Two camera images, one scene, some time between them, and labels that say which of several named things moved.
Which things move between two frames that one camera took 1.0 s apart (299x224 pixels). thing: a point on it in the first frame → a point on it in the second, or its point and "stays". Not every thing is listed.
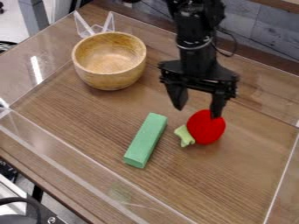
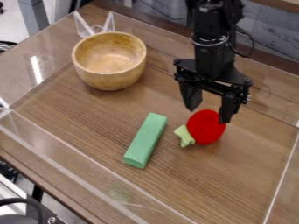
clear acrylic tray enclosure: x=89 y=126 stays
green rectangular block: x=144 y=140 stays
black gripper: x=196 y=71 → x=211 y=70
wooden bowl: x=108 y=59 stays
